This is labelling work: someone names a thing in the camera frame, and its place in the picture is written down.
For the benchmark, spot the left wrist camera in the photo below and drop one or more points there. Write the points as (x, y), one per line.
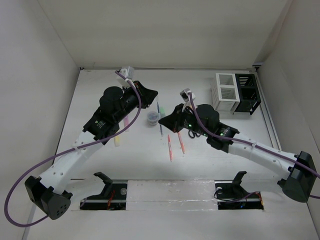
(127, 72)

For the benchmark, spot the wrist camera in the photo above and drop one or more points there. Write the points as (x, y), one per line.
(187, 94)
(127, 72)

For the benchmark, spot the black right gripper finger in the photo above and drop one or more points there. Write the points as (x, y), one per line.
(177, 112)
(170, 122)

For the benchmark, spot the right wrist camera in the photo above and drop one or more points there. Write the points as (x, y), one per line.
(187, 94)

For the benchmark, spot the yellow highlighter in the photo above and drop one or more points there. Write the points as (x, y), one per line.
(116, 141)

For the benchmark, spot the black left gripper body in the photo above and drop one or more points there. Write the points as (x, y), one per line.
(131, 101)

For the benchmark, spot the green highlighter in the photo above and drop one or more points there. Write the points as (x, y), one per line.
(162, 112)

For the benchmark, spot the black desk organizer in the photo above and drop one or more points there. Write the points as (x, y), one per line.
(248, 93)

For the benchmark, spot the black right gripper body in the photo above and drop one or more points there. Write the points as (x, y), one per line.
(189, 121)

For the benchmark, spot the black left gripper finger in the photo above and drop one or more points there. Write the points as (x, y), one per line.
(146, 93)
(145, 103)

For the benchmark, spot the clear paperclip jar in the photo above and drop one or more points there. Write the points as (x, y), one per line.
(152, 118)

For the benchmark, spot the red pen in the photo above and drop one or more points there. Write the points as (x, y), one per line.
(170, 148)

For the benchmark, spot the black handled scissors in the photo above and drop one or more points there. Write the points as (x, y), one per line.
(193, 135)

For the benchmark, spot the white desk organizer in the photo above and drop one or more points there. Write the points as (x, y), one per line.
(224, 92)

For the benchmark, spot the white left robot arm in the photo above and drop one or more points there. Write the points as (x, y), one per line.
(52, 191)

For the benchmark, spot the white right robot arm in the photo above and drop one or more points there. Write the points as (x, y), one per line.
(297, 171)

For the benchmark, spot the purple pink highlighter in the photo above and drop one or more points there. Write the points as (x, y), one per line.
(126, 123)

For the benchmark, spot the orange pen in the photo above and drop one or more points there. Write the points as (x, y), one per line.
(181, 142)

